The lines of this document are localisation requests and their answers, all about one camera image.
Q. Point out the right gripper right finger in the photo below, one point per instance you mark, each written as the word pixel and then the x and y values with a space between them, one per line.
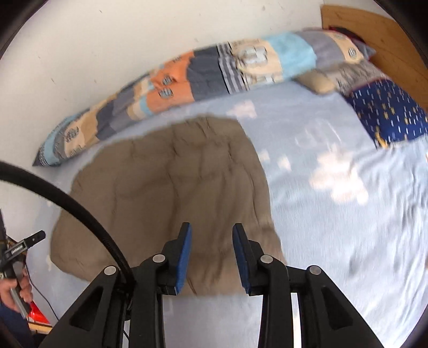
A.
pixel 301 307

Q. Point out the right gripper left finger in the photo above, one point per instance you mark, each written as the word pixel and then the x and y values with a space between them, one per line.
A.
pixel 98 316

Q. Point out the brown puffer jacket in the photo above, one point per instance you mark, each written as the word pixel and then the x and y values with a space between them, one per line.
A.
pixel 204 171

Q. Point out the navy sleeve left forearm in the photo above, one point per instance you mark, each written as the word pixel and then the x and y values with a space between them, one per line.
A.
pixel 17 326

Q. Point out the person's left hand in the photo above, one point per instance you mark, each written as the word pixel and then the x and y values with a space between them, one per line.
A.
pixel 6 284

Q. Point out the red bag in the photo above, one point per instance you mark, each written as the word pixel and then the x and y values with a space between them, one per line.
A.
pixel 37 316

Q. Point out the navy star-pattern pillow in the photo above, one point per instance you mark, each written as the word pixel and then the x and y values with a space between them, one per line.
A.
pixel 388 113

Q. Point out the grey beige pillow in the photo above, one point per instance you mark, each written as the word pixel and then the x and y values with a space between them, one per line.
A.
pixel 342 78

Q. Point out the patchwork folded quilt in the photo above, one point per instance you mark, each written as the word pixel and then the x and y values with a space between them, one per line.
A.
pixel 206 73

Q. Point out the wooden headboard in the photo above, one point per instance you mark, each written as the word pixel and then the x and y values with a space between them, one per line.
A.
pixel 396 55

